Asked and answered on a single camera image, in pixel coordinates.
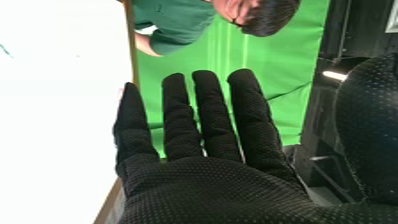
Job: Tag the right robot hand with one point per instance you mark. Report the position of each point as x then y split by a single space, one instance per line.
237 186

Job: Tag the white sheet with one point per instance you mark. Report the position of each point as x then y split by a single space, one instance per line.
59 116

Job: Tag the person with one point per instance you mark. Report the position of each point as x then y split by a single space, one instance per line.
178 20

